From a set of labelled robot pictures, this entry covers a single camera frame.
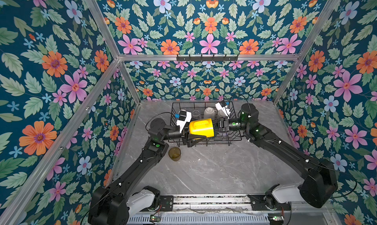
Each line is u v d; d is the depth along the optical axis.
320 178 0.40
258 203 0.73
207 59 0.93
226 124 0.60
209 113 0.96
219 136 0.96
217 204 0.75
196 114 0.98
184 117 0.54
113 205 0.38
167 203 0.73
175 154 0.90
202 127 0.58
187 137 0.56
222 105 0.65
